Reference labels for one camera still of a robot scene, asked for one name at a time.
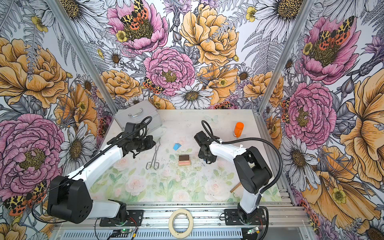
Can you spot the thin wood stick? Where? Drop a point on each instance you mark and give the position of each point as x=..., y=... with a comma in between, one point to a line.
x=236, y=187

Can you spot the orange plastic bottle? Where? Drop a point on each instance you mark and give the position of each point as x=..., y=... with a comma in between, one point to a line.
x=238, y=129

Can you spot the green circuit board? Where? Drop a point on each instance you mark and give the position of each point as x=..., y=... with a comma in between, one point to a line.
x=255, y=230
x=123, y=233

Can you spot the pink block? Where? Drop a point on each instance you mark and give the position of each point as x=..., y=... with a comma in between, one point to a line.
x=184, y=163

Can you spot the light blue triangular block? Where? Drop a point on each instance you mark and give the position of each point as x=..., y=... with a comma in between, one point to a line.
x=177, y=146

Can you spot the right green circuit board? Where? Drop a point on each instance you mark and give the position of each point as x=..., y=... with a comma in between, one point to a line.
x=255, y=230

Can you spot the dark brown block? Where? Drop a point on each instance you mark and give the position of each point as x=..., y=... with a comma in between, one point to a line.
x=184, y=158

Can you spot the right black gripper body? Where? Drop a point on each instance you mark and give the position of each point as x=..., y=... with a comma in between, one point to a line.
x=208, y=156

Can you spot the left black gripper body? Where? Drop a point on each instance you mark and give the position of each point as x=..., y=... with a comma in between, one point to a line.
x=142, y=144

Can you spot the masking tape roll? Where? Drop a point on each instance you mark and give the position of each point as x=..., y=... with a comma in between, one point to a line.
x=181, y=224

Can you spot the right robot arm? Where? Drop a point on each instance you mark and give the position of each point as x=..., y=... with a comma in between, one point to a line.
x=253, y=171

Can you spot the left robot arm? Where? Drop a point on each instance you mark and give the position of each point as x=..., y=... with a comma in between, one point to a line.
x=69, y=198

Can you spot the silver metal case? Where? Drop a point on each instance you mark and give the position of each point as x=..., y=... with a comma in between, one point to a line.
x=137, y=113

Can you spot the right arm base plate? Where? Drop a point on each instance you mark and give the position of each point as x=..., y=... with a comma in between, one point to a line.
x=234, y=217

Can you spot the aluminium frame rail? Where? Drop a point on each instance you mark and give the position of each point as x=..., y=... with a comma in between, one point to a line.
x=198, y=215

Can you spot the metal tongs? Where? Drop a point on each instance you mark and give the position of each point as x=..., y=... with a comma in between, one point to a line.
x=154, y=163

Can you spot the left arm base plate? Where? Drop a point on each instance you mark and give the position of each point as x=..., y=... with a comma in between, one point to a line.
x=134, y=219

